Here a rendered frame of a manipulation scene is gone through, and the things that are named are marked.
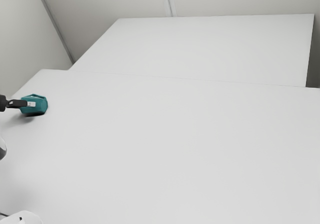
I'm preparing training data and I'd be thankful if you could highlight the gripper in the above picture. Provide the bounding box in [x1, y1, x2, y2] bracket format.
[0, 94, 37, 112]

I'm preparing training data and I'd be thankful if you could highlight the teal faceted mug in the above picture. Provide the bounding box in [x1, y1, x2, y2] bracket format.
[19, 93, 49, 117]

